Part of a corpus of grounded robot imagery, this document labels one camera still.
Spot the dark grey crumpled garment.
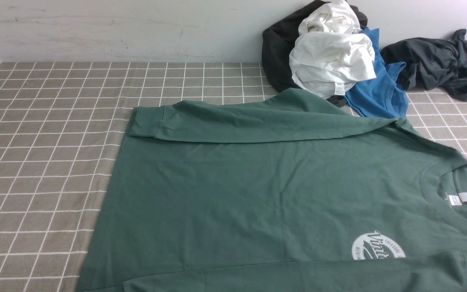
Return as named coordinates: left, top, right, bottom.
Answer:
left=380, top=28, right=467, bottom=102

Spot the green long-sleeved shirt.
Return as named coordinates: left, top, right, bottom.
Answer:
left=76, top=89, right=467, bottom=292

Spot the grey checkered tablecloth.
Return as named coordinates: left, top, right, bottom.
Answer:
left=0, top=62, right=467, bottom=292

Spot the blue shirt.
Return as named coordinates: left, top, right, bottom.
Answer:
left=345, top=28, right=409, bottom=118

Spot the white crumpled shirt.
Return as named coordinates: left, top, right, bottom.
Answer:
left=289, top=0, right=376, bottom=99

